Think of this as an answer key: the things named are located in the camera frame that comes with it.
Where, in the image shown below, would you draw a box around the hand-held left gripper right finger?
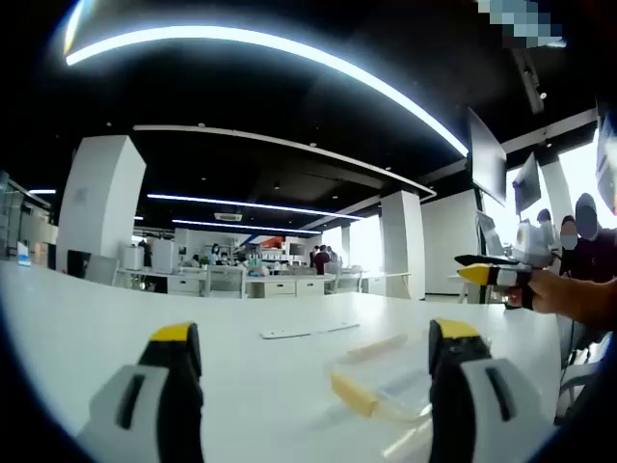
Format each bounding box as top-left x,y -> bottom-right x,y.
428,317 -> 555,463

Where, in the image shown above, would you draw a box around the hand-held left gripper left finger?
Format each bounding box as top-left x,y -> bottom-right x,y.
76,321 -> 204,463

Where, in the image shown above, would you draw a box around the clear plastic storage box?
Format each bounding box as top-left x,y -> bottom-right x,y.
332,356 -> 435,426

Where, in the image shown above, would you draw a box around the clear plastic bag yellow edges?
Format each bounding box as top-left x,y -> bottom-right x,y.
330,333 -> 432,417

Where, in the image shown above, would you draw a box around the person's right hand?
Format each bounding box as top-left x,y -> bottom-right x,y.
528,270 -> 579,317

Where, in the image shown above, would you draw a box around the small dark monitor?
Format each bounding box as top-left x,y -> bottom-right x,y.
511,152 -> 543,216

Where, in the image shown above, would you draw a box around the narrow white pillar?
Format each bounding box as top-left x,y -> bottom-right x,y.
380,190 -> 427,301

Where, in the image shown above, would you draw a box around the large dark monitor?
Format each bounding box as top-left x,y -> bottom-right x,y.
467,108 -> 509,207

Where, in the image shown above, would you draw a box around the grey mesh office chair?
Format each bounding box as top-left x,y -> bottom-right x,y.
206,265 -> 248,298

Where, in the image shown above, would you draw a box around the white appliance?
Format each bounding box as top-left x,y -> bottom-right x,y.
121,244 -> 146,271
150,239 -> 175,274

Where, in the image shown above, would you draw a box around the white power strip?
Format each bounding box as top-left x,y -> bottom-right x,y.
258,321 -> 362,340

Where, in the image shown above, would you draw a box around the black cabinet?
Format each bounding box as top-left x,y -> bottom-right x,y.
67,249 -> 94,279

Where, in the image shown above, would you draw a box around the row of white desks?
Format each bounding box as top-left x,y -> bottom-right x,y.
115,266 -> 414,299

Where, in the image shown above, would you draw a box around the wide white pillar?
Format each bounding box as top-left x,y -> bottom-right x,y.
55,134 -> 148,277

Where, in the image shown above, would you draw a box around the long curved ceiling light strip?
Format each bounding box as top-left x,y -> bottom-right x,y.
65,24 -> 470,158

